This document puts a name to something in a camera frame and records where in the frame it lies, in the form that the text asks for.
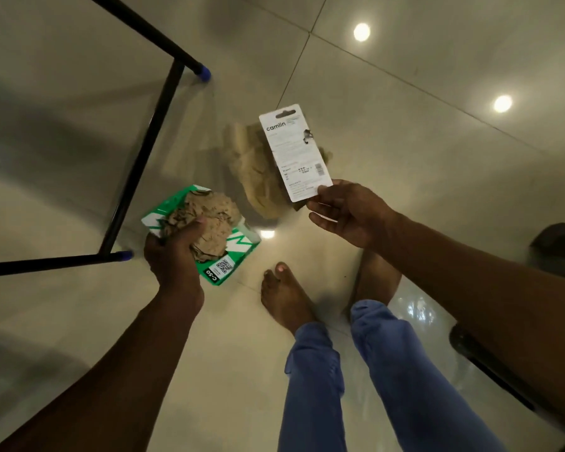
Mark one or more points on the person's left foot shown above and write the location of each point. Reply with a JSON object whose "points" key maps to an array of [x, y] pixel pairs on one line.
{"points": [[285, 296]]}

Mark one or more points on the green packet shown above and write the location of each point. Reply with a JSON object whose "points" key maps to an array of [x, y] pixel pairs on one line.
{"points": [[237, 249]]}

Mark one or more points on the person's left hand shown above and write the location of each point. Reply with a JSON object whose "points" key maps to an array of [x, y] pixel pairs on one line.
{"points": [[176, 273]]}

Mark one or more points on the person's foot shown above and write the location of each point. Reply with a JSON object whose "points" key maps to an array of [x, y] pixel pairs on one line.
{"points": [[285, 296], [374, 282]]}

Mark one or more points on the person's right forearm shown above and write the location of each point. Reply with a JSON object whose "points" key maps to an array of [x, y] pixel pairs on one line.
{"points": [[499, 301]]}

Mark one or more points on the person's right hand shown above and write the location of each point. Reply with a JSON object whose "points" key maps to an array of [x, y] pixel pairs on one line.
{"points": [[358, 216]]}

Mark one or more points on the person's light blue trousers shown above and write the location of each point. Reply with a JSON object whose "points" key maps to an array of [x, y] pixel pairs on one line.
{"points": [[405, 381]]}

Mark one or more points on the person's right foot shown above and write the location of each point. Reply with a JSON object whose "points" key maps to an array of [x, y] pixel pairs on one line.
{"points": [[374, 282]]}

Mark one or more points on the purple tablecloth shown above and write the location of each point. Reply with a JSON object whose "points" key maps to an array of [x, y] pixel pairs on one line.
{"points": [[141, 160]]}

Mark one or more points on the white camlin card package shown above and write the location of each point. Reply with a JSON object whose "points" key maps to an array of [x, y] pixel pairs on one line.
{"points": [[294, 150]]}

